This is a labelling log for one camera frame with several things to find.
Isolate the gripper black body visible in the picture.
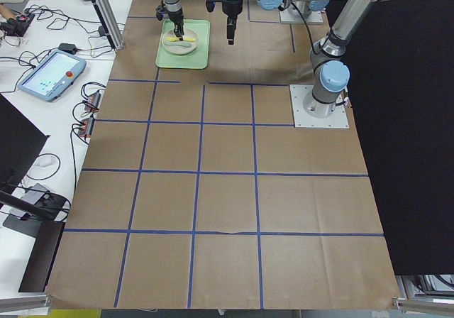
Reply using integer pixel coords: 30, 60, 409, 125
155, 7, 184, 31
205, 0, 244, 31

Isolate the yellow plastic fork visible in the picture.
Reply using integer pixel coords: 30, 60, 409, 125
164, 37, 196, 43

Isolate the teal plastic spoon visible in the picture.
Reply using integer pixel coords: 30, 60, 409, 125
164, 41, 192, 48

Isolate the beige round plate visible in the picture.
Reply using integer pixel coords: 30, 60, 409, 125
161, 29, 199, 55

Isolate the light green tray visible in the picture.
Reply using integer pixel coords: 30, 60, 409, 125
155, 19, 210, 70

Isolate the black power adapter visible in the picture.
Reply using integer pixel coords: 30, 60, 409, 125
58, 43, 79, 55

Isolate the near blue teach pendant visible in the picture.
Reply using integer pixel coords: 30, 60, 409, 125
18, 49, 87, 102

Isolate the brown paper table cover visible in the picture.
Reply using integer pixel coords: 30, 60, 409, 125
48, 0, 399, 309

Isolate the black monitor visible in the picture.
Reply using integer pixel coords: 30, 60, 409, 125
1, 97, 70, 293

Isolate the grey usb hub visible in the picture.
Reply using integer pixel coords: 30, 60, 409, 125
9, 185, 53, 221

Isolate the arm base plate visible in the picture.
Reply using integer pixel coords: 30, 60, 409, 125
278, 0, 329, 25
289, 84, 349, 129

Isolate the aluminium frame post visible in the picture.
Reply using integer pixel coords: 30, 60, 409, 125
91, 0, 124, 51

